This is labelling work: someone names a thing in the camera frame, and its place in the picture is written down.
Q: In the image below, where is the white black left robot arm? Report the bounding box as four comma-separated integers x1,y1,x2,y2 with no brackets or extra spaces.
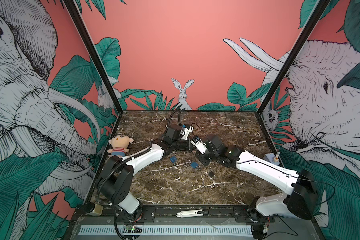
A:
95,125,194,215

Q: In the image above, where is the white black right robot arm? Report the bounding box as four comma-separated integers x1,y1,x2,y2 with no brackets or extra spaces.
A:
191,135,319,220

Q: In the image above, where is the blue padlock left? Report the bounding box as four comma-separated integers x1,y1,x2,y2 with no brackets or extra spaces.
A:
170,156,178,164

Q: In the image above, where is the blue padlock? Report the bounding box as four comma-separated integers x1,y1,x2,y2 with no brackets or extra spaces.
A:
170,156,178,164
191,162,199,169

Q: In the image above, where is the black padlock front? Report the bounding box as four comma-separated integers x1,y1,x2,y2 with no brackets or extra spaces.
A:
208,171,215,178

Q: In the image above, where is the blue padlock right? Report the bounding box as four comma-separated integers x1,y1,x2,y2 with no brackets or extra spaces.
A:
191,162,199,169

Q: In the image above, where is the plush doll striped shirt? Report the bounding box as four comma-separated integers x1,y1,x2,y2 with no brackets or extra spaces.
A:
107,135,134,158

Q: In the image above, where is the white utility knife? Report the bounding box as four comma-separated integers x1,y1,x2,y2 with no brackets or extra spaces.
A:
176,209,209,218

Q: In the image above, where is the small green circuit board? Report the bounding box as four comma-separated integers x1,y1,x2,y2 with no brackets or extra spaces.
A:
123,225,143,235

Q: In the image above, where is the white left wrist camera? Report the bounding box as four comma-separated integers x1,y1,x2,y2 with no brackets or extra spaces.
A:
181,124,194,140

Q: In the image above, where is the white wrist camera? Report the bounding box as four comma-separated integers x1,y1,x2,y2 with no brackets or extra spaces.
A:
181,124,194,140
191,136,207,155

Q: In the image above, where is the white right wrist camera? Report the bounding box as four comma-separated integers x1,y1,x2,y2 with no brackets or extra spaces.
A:
191,136,207,155

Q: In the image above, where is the black front mounting rail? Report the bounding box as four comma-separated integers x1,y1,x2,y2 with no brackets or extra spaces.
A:
71,205,275,225

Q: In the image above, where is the black right frame post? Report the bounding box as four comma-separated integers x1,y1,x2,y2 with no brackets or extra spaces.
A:
256,0,330,116

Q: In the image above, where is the black frame post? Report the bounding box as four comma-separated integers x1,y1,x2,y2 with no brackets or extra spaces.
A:
63,0,124,116
256,0,330,116

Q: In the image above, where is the white slotted cable duct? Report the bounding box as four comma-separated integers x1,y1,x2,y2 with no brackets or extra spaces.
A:
78,225,252,237

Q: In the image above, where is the black left frame post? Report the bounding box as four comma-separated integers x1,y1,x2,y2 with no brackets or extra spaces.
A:
63,0,124,116

